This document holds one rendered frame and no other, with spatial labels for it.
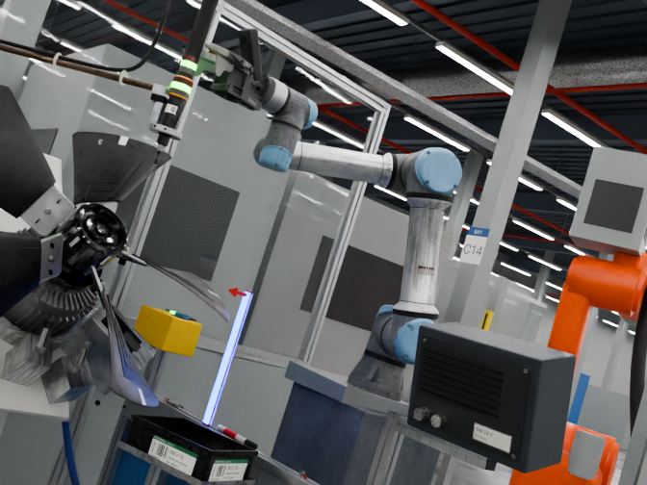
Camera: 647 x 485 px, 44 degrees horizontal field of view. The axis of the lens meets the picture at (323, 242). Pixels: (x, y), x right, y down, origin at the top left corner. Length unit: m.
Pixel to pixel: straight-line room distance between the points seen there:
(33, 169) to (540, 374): 1.02
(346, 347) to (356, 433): 4.01
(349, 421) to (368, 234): 4.01
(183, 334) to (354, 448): 0.53
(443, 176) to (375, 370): 0.53
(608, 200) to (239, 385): 3.18
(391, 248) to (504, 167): 2.82
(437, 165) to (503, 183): 6.60
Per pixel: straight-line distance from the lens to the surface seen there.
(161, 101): 1.75
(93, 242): 1.60
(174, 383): 2.74
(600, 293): 5.41
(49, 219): 1.68
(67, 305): 1.71
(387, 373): 2.10
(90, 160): 1.87
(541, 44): 9.03
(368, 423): 1.97
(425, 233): 1.98
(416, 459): 2.12
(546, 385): 1.35
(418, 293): 1.98
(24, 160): 1.68
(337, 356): 5.92
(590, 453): 5.15
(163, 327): 2.10
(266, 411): 3.02
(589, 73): 11.76
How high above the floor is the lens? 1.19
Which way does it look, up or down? 5 degrees up
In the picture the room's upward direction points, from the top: 18 degrees clockwise
